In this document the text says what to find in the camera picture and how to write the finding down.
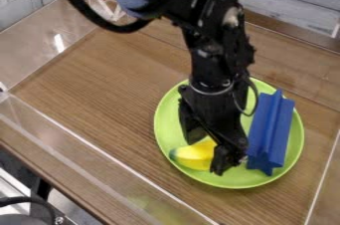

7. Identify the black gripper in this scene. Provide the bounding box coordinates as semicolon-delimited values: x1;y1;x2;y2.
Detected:
176;79;251;177

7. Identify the blue star-shaped block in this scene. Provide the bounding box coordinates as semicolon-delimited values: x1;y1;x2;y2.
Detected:
246;90;295;176

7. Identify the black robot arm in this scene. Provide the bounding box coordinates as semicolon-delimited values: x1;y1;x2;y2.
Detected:
118;0;258;175

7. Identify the black cable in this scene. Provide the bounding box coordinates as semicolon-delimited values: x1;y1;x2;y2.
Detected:
0;195;58;225

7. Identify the yellow toy banana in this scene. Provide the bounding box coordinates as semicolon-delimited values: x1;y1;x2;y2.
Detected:
170;137;216;171

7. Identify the black metal bracket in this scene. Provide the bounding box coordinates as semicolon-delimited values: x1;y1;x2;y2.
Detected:
30;180;76;225

